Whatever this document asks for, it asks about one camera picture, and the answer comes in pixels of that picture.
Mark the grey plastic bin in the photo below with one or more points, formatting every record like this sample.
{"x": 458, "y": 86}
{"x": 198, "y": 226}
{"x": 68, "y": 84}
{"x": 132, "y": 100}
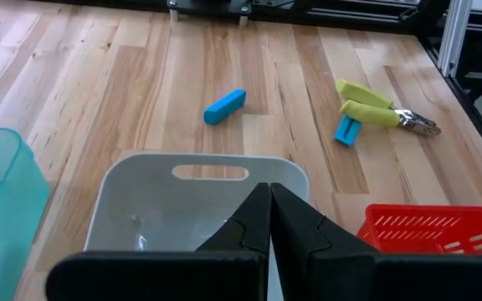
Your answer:
{"x": 161, "y": 209}

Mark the short silver post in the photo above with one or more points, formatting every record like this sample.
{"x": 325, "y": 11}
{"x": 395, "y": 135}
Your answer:
{"x": 174, "y": 16}
{"x": 243, "y": 21}

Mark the green translucent plastic bin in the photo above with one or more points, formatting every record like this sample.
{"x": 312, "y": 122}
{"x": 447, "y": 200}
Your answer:
{"x": 11, "y": 209}

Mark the silver aluminium extrusion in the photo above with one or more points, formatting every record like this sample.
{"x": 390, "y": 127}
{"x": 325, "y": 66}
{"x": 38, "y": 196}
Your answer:
{"x": 454, "y": 37}

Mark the short blue slotted eraser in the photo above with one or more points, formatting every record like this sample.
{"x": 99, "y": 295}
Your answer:
{"x": 343, "y": 134}

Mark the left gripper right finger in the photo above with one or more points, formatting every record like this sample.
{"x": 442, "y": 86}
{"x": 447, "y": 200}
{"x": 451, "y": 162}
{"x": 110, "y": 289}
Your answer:
{"x": 370, "y": 278}

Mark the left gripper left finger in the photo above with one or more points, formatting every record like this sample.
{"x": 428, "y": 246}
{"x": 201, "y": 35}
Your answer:
{"x": 161, "y": 276}

